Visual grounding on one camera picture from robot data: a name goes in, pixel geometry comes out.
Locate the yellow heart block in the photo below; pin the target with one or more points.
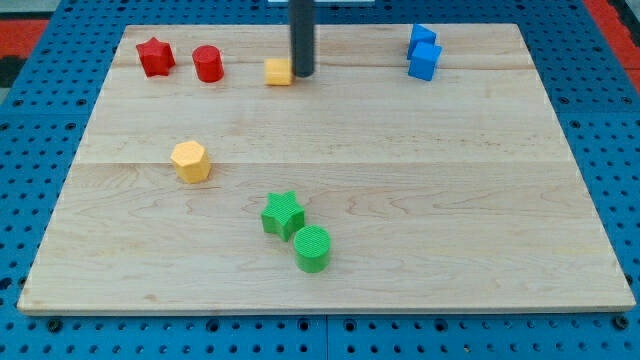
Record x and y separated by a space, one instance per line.
277 72

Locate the green star block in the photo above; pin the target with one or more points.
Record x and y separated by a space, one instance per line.
282 215

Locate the wooden board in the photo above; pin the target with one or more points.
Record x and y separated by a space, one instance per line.
455 196

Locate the green cylinder block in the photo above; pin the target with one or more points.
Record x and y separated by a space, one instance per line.
312 246

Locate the yellow hexagon block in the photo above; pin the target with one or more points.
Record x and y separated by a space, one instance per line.
191 162

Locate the red cylinder block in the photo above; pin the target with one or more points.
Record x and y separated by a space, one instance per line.
208 63

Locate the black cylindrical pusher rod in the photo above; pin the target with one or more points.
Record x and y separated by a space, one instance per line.
302 37

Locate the blue block behind cube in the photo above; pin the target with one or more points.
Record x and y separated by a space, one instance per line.
420 34

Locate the red star block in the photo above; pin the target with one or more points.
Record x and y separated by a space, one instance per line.
156 57

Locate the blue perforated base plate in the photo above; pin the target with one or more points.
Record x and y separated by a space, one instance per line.
44 115

